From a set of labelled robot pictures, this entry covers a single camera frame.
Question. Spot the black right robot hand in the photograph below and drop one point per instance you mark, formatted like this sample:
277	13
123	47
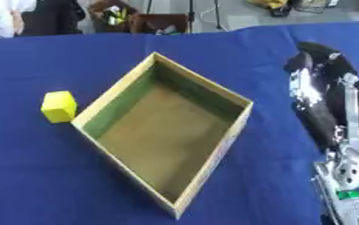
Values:
318	114

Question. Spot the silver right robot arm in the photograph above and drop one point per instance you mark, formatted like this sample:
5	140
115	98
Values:
348	187

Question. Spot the tan cardboard box green inside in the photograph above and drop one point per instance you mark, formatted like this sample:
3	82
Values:
164	132

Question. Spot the brown open box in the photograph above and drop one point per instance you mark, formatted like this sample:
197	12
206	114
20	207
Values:
159	25

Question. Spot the yellow and black device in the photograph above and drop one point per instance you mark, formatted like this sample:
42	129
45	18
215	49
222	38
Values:
274	6

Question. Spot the black tripod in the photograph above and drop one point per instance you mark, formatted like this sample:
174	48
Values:
192	14

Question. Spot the brown bag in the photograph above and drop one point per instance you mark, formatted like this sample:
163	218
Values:
110	16

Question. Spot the yellow block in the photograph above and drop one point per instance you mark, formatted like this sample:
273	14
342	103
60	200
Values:
59	106

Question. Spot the person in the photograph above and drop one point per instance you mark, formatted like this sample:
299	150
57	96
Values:
0	17

